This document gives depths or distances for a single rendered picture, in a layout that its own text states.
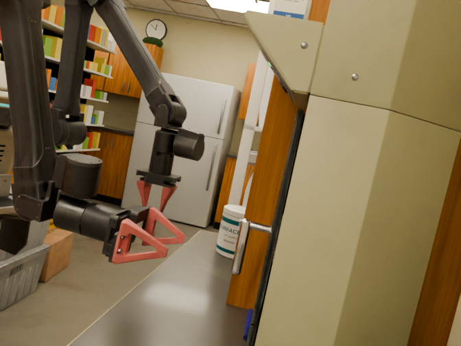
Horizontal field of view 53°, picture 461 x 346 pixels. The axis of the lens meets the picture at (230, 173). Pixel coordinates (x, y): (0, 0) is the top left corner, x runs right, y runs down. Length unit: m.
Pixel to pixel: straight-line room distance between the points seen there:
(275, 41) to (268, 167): 0.42
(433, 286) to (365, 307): 0.39
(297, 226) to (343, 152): 0.12
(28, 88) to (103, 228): 0.26
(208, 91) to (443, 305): 4.83
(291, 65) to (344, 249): 0.27
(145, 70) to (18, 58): 0.43
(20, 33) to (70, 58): 0.51
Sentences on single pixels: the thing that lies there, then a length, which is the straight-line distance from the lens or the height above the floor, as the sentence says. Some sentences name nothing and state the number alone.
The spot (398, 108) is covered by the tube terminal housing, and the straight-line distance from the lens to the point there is 0.68.
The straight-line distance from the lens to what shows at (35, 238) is 3.17.
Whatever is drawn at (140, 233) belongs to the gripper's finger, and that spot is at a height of 1.16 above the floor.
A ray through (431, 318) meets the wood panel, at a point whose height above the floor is 1.03.
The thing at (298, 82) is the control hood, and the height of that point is 1.42.
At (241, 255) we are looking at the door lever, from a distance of 0.73.
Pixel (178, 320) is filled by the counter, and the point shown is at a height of 0.94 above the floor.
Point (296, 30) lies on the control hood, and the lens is 0.67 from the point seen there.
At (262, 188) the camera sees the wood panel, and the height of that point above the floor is 1.22.
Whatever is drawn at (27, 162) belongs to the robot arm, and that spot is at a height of 1.22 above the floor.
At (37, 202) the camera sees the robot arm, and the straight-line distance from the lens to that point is 0.81.
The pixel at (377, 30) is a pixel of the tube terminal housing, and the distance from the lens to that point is 0.68.
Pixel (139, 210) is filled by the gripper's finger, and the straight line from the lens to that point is 0.78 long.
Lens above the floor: 1.35
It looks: 6 degrees down
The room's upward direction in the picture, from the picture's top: 12 degrees clockwise
